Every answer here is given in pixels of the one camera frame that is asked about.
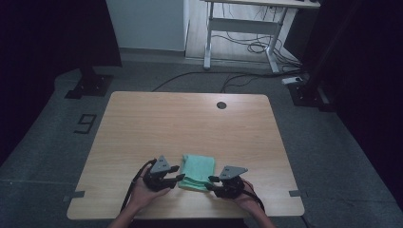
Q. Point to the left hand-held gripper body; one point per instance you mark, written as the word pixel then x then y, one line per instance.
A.
pixel 160 167

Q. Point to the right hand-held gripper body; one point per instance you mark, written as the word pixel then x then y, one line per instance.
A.
pixel 231 172

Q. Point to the green towel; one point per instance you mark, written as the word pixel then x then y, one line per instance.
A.
pixel 198 171

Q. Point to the person's left hand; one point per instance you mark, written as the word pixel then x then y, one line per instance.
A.
pixel 141 194

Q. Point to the person's right hand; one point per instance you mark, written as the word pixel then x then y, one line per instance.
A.
pixel 248 201

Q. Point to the grey tape strip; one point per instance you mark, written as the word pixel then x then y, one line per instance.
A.
pixel 297 193
pixel 75 195

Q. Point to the black tape floor marking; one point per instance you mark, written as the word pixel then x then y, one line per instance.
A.
pixel 85 123

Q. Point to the black stand base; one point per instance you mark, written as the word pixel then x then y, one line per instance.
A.
pixel 309 95
pixel 92 84

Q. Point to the white power strip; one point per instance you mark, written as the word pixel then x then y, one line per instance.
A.
pixel 292 80

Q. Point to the dark curtain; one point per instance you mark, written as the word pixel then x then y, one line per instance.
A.
pixel 47 47
pixel 364 79

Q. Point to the white desk frame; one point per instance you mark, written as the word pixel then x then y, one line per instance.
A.
pixel 247 25

